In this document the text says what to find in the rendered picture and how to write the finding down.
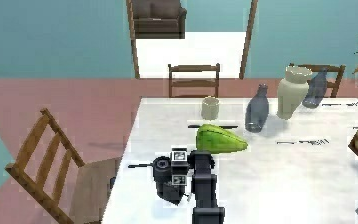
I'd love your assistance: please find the beige cup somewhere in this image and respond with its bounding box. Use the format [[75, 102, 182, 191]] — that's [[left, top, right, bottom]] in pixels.
[[200, 96, 221, 121]]

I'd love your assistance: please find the brown wooden door frame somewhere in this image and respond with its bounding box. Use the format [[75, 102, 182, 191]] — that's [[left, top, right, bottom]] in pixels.
[[125, 0, 259, 80]]

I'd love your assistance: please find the brown wooden chair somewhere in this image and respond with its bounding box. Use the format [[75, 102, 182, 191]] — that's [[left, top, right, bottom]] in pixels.
[[288, 62, 347, 99], [167, 62, 221, 99], [5, 108, 122, 224]]

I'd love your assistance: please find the black long-handled ladle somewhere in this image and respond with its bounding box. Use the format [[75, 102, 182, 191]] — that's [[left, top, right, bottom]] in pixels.
[[187, 124, 239, 130]]

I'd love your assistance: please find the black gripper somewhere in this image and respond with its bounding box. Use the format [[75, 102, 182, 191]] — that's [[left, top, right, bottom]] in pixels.
[[127, 156, 189, 205]]

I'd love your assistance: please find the cream vase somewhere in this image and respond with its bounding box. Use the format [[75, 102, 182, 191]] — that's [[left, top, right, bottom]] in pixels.
[[275, 65, 313, 121]]

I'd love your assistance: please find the grey fork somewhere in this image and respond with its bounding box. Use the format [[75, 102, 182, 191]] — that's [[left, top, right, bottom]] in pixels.
[[276, 138, 331, 147]]

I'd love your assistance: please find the dark brown sofa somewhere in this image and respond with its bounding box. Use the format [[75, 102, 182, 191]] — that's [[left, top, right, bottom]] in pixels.
[[130, 0, 188, 40]]

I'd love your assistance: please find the grey glass bottle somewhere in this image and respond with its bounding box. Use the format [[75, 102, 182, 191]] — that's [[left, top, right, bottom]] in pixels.
[[244, 83, 270, 134], [301, 67, 329, 109]]

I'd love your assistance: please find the white table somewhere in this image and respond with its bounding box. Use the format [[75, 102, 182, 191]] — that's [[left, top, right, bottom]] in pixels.
[[100, 96, 358, 224]]

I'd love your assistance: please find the grey thin utensil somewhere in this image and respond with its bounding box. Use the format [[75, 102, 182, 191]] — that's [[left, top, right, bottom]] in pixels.
[[321, 101, 358, 108]]

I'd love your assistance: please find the green leafy vegetable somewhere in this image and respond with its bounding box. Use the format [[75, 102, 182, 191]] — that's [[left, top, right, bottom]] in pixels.
[[195, 123, 249, 155]]

